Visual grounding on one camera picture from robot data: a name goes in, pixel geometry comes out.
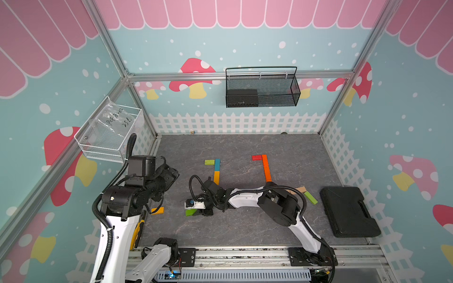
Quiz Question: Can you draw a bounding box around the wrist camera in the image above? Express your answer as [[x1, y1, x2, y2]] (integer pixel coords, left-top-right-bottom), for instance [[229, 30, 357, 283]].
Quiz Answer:
[[127, 155, 156, 178], [185, 193, 214, 210]]

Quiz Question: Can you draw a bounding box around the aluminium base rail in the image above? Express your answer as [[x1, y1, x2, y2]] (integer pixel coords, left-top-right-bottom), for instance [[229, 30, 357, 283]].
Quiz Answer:
[[154, 245, 397, 283]]

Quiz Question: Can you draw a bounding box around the red small block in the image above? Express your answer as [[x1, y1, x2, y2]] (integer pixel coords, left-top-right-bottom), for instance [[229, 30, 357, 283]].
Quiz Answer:
[[252, 155, 263, 161]]

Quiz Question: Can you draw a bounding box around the teal block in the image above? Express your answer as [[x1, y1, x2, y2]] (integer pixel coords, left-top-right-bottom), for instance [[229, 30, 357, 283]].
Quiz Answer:
[[214, 159, 221, 172]]

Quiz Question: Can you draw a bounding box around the green block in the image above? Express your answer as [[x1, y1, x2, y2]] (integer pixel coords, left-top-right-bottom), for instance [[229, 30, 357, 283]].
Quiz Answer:
[[185, 209, 198, 216], [204, 159, 215, 166], [304, 191, 318, 205]]

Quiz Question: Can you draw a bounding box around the orange block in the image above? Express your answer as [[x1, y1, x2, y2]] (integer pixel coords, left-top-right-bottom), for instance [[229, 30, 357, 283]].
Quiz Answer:
[[263, 166, 272, 182], [261, 154, 269, 167]]

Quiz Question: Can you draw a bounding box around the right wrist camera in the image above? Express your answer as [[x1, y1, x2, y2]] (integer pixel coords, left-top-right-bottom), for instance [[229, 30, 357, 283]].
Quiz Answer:
[[185, 193, 214, 210]]

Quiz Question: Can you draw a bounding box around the black box in basket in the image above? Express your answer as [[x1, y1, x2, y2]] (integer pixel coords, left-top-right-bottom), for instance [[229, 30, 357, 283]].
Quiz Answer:
[[226, 89, 259, 108]]

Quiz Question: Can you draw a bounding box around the natural wood block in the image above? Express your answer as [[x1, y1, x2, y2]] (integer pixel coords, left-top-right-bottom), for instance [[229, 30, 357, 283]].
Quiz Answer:
[[297, 186, 307, 193]]

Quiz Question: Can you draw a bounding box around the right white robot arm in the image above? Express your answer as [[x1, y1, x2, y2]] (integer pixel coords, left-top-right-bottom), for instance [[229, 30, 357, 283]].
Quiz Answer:
[[185, 175, 337, 266]]

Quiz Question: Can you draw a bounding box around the black wire basket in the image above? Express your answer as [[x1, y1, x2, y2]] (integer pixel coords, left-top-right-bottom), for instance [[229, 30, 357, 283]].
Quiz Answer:
[[225, 66, 301, 107]]

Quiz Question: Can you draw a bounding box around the clear plastic bag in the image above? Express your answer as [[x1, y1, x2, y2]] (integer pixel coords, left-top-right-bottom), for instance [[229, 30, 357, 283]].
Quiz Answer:
[[91, 99, 136, 140]]

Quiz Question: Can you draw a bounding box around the yellow-orange small block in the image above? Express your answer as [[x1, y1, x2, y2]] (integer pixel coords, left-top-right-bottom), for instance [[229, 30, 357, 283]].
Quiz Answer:
[[152, 207, 165, 215]]

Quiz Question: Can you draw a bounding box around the yellow handled tool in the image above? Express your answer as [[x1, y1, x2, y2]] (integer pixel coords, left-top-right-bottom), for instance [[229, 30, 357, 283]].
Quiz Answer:
[[130, 220, 145, 250]]

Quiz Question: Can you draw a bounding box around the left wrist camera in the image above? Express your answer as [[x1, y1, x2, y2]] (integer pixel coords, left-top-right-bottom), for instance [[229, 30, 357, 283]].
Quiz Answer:
[[127, 155, 156, 178]]

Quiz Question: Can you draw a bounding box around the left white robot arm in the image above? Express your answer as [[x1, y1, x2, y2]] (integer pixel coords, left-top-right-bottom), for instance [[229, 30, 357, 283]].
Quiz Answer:
[[90, 133, 181, 283]]

